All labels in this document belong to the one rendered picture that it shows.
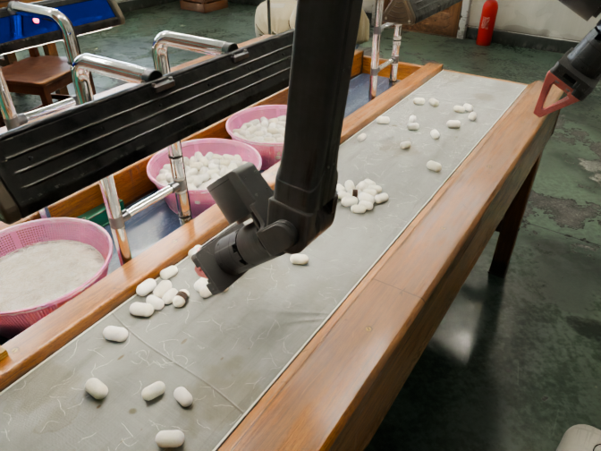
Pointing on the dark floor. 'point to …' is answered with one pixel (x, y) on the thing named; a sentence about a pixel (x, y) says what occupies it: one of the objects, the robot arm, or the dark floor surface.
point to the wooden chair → (39, 78)
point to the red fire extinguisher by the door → (486, 22)
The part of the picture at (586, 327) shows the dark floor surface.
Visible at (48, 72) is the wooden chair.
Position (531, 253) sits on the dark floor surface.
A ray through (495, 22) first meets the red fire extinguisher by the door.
